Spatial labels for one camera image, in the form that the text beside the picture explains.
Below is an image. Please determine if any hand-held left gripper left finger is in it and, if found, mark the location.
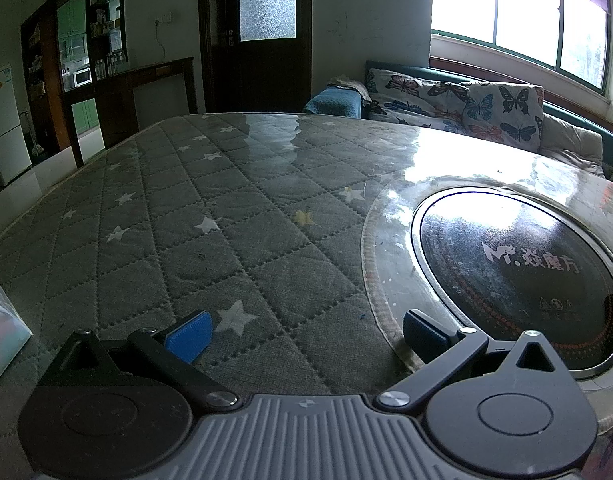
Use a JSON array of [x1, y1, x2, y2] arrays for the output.
[[36, 309, 241, 412]]

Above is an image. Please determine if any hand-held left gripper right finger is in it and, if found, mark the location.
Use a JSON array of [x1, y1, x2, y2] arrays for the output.
[[376, 309, 585, 414]]

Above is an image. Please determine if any round black induction cooktop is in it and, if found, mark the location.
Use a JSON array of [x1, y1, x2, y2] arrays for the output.
[[410, 186, 613, 382]]

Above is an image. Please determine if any grey quilted star table cover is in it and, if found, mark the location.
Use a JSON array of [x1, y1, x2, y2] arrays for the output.
[[0, 110, 613, 480]]

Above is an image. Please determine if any cream pillow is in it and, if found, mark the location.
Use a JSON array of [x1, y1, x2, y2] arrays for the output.
[[539, 112, 604, 177]]

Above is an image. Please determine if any clear plastic bag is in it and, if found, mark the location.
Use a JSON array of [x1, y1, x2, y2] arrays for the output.
[[0, 262, 33, 396]]

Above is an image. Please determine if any butterfly print cushion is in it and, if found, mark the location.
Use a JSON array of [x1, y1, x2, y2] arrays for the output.
[[364, 60, 613, 181], [365, 67, 471, 132], [446, 81, 545, 154]]

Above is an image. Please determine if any broom with dustpan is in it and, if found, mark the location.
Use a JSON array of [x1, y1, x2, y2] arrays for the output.
[[19, 109, 46, 157]]

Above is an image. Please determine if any dark wooden counter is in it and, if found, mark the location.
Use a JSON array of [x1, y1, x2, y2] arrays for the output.
[[61, 57, 198, 167]]

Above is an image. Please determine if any beige towel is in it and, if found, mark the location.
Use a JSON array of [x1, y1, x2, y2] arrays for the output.
[[327, 75, 371, 101]]

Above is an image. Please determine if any dark wooden door frosted glass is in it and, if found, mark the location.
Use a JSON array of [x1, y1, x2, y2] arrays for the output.
[[199, 0, 313, 114]]

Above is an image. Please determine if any white refrigerator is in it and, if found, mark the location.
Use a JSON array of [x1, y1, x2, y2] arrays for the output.
[[0, 64, 32, 187]]

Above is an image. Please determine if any tall wooden shelf cabinet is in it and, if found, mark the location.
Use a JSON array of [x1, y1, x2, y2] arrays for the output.
[[20, 0, 128, 153]]

